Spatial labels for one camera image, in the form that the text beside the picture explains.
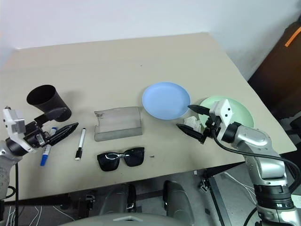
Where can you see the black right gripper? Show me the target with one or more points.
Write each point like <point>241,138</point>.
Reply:
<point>211,128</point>

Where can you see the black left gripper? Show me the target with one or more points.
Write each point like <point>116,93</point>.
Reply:
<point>33,135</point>

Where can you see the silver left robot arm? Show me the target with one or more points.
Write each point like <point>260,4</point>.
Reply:
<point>13,146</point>

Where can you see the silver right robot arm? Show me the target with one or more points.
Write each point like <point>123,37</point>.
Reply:
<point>255,137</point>

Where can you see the crumpled white tissue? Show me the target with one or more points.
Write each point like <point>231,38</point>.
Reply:
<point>191,122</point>

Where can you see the black cup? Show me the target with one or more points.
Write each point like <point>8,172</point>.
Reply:
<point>50,101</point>

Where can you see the black capped whiteboard marker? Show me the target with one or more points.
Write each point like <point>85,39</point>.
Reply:
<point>81,141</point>

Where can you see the blue plate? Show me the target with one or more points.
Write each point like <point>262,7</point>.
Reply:
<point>165,100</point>

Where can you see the blue capped whiteboard marker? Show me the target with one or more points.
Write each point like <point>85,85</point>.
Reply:
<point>44,159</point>

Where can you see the green plate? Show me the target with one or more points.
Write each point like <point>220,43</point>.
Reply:
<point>242,113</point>

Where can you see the clear plastic glasses case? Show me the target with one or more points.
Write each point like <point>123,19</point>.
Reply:
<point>117,124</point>

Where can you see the black sunglasses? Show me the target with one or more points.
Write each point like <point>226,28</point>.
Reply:
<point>108,162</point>

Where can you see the metal table clamp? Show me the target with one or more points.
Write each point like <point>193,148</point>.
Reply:
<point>89,201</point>
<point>204,184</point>

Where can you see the black metal table leg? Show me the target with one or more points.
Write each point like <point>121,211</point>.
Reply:
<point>217,200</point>

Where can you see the dark brown cabinet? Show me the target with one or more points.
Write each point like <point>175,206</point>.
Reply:
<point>277,70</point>

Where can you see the black chair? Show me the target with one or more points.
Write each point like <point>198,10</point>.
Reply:
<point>291,134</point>

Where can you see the grey robot torso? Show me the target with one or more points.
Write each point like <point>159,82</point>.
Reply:
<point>117,220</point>

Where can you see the orange tape strip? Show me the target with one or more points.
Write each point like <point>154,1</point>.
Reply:
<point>292,37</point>

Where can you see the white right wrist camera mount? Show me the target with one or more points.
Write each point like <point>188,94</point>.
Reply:
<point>223,110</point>

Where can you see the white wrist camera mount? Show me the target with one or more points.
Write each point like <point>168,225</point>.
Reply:
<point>223,110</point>
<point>14,121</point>

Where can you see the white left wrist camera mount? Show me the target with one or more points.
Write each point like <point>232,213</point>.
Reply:
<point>14,121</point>

